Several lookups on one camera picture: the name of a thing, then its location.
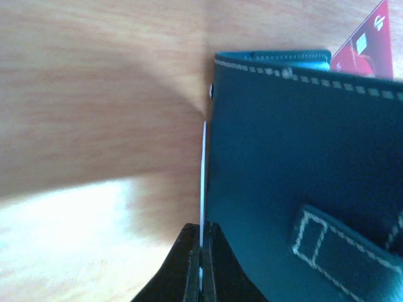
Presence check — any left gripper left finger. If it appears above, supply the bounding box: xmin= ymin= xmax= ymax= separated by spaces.
xmin=132 ymin=223 xmax=200 ymax=302

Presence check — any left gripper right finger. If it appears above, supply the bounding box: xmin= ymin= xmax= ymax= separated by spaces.
xmin=201 ymin=222 xmax=267 ymax=302

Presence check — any blue leather card holder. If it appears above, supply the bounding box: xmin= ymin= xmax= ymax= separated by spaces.
xmin=207 ymin=51 xmax=402 ymax=301

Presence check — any red VIP card bottom left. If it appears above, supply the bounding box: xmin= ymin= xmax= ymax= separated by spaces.
xmin=330 ymin=1 xmax=394 ymax=79

